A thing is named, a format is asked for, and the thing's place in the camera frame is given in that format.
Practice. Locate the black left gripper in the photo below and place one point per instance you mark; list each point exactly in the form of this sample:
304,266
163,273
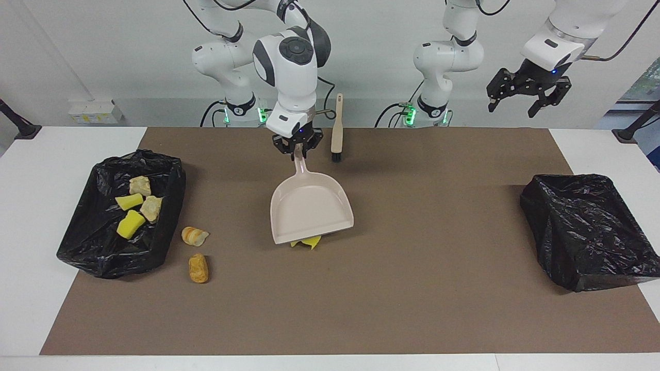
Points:
541,80

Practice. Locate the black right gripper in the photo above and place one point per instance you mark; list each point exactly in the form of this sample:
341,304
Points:
304,138

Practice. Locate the beige brush with black bristles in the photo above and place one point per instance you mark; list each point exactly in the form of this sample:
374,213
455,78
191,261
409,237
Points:
336,134

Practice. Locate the beige plastic dustpan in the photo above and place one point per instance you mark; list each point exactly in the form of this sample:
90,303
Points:
309,206

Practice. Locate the notched yellow sponge piece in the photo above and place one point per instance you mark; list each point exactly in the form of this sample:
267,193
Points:
309,242

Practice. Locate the orange striped toy croissant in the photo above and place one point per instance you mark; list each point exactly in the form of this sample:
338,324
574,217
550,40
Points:
193,236

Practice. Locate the brown toy bread roll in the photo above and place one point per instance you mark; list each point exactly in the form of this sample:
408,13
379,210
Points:
198,269

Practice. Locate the beige striped foam bread chunk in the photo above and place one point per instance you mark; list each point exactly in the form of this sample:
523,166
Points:
139,185

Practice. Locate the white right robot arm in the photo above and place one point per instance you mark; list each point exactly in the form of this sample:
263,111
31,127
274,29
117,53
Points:
294,77

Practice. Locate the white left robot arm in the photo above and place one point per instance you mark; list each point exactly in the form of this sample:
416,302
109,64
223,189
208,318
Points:
443,56

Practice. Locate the black bag-lined bin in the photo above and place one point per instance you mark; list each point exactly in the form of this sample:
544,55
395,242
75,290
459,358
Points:
582,232
93,247

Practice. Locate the black stand leg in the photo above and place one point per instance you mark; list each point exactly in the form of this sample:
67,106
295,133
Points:
23,129
626,135

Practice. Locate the glass window pane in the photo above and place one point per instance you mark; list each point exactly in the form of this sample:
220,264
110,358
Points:
647,82

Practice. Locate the brown table mat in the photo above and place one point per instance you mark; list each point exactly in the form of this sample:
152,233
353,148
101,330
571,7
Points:
412,309

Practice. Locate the white wall socket box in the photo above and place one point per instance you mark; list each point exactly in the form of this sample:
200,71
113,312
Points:
95,112

